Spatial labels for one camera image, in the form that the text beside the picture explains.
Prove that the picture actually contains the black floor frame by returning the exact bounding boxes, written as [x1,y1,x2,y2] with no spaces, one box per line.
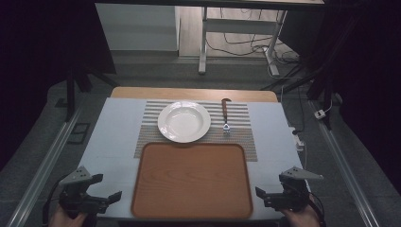
[66,122,92,146]

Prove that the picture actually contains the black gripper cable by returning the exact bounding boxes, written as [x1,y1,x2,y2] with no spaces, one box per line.
[308,192,327,227]
[42,174,69,227]

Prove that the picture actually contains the white adapter with cable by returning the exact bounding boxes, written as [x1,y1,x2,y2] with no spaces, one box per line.
[288,126,307,152]

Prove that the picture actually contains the black floor cables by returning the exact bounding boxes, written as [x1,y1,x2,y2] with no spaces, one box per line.
[205,8,305,93]

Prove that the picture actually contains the aluminium rail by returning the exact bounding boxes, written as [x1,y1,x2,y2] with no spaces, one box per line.
[308,99,381,227]
[6,107,83,227]

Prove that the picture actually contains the white desk frame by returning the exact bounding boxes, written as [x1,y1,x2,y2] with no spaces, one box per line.
[198,6,288,78]

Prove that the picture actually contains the black stand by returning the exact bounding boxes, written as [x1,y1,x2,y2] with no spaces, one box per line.
[55,62,121,123]
[259,62,335,131]

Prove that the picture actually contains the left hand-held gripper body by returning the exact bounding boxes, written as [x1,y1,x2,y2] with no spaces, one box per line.
[59,166,110,219]

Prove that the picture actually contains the brown wooden tray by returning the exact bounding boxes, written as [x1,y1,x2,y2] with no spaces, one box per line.
[131,142,254,220]

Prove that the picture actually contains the white cabinet panel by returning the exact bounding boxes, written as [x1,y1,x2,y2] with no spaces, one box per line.
[95,3,181,52]

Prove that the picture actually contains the white round plate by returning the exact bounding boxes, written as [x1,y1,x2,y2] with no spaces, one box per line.
[157,100,212,144]

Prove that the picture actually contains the person's right hand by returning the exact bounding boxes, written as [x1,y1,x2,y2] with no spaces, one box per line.
[281,196,322,227]

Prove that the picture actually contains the striped woven placemat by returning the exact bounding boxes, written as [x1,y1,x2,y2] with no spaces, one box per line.
[133,99,258,163]

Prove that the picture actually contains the pale blue table cover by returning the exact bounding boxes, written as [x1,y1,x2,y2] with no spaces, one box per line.
[77,96,311,221]

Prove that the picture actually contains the person's left hand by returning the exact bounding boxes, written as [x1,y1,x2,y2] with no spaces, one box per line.
[48,208,89,227]

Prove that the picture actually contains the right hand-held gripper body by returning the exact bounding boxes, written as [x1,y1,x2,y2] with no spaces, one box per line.
[264,166,324,212]

